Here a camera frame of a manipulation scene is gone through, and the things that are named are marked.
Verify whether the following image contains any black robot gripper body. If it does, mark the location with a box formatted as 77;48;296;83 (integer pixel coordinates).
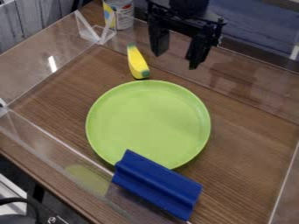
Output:
146;0;227;46

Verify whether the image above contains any yellow toy banana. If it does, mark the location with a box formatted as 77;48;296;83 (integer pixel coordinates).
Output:
127;43;150;80

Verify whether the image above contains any white yellow canister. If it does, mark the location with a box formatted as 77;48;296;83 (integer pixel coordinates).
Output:
103;0;135;30

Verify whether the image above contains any green round plate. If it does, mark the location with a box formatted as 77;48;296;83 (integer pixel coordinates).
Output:
85;80;211;169

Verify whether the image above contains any clear acrylic enclosure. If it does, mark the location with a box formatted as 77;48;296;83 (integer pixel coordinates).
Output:
0;10;299;224

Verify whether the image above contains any black cable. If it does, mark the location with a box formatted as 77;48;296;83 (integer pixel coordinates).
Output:
0;197;40;224

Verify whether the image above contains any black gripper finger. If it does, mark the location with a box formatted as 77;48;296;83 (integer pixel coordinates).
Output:
148;17;170;57
186;31;211;70

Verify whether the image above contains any blue plastic block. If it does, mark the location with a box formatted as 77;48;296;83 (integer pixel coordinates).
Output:
112;150;203;221

